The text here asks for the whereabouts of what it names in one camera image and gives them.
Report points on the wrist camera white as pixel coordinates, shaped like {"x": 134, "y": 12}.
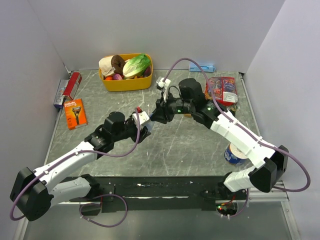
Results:
{"x": 140, "y": 117}
{"x": 163, "y": 85}

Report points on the plush cabbage toy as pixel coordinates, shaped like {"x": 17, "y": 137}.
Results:
{"x": 136, "y": 66}

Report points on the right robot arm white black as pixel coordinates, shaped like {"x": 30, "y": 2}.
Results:
{"x": 268, "y": 164}

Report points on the clear blue water bottle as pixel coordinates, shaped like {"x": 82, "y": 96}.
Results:
{"x": 149, "y": 125}

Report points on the purple grey box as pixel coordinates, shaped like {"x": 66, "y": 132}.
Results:
{"x": 59, "y": 97}

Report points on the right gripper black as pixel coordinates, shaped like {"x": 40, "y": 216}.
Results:
{"x": 158, "y": 114}

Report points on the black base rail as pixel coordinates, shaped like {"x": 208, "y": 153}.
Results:
{"x": 158, "y": 192}

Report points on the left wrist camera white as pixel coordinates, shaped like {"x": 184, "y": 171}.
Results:
{"x": 140, "y": 117}

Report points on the brown beige plush toy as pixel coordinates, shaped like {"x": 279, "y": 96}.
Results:
{"x": 111, "y": 65}

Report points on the white blue can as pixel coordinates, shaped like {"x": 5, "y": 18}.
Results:
{"x": 234, "y": 156}

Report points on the blue tissue pack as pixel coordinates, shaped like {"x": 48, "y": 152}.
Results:
{"x": 206, "y": 68}

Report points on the small dark jar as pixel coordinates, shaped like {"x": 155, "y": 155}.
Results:
{"x": 233, "y": 109}

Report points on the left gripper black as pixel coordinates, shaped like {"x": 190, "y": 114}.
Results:
{"x": 143, "y": 133}

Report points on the yellow plastic basket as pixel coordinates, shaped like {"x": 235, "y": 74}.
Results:
{"x": 118, "y": 83}

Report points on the red box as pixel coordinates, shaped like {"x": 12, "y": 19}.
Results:
{"x": 72, "y": 86}

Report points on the aluminium frame rail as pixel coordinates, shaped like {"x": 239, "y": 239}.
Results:
{"x": 275, "y": 195}

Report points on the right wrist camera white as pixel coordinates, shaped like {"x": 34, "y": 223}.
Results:
{"x": 163, "y": 85}

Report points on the red snack bag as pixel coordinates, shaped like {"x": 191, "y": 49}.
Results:
{"x": 224, "y": 89}

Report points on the orange razor box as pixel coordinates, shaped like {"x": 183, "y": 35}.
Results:
{"x": 75, "y": 114}

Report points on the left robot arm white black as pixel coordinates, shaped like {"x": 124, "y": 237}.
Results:
{"x": 34, "y": 192}

